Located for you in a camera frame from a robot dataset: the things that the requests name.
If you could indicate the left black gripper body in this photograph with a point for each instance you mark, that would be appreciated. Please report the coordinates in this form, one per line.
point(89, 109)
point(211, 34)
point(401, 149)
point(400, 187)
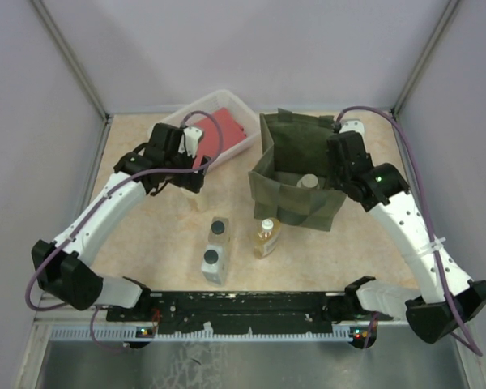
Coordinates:
point(185, 180)

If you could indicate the clear square bottle front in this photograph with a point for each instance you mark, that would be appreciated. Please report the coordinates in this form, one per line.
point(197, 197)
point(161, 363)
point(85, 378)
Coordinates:
point(215, 263)

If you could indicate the cream bottle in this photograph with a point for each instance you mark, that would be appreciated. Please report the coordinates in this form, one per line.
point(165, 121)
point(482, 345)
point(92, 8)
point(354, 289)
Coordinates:
point(308, 182)

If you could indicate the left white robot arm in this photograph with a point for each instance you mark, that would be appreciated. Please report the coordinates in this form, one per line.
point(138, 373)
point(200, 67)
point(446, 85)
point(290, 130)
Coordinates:
point(63, 266)

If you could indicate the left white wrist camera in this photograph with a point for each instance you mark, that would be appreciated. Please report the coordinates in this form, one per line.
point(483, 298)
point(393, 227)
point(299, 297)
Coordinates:
point(190, 140)

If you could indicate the clear square bottle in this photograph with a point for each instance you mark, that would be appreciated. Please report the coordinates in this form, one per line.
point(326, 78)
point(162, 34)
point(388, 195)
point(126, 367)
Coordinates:
point(219, 231)
point(215, 263)

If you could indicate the right aluminium frame post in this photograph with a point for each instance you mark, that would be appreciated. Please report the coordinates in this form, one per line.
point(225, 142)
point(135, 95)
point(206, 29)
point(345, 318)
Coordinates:
point(430, 48)

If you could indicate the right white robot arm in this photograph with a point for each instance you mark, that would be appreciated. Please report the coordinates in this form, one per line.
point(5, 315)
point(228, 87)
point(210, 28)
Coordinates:
point(446, 295)

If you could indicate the white plastic basket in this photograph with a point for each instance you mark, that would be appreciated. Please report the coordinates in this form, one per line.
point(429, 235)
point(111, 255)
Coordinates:
point(217, 100)

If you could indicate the amber liquid bottle white cap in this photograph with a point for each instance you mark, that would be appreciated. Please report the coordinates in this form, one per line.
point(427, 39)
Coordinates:
point(266, 237)

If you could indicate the left aluminium frame post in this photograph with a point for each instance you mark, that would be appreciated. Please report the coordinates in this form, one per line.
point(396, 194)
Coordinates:
point(70, 57)

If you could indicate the aluminium frame post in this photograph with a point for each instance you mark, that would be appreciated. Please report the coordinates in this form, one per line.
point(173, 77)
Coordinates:
point(430, 48)
point(70, 57)

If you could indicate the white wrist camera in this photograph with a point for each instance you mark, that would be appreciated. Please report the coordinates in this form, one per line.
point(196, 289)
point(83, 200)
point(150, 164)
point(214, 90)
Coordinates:
point(352, 125)
point(190, 140)

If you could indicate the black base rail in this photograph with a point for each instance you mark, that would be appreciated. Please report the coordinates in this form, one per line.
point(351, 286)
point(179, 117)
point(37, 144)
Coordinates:
point(280, 312)

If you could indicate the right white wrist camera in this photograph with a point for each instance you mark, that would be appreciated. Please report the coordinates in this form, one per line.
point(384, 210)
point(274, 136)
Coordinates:
point(352, 125)

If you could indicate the olive green canvas bag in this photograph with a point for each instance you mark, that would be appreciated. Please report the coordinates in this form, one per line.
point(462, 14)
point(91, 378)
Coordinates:
point(294, 145)

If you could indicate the red cloth in basket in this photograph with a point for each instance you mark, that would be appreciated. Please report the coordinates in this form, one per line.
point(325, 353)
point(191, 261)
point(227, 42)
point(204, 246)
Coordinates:
point(233, 135)

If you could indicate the white slotted cable duct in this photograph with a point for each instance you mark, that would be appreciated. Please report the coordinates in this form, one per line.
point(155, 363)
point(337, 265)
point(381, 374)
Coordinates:
point(138, 333)

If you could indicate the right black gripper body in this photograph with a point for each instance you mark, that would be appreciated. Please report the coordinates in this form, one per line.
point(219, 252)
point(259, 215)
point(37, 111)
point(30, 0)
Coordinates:
point(335, 175)

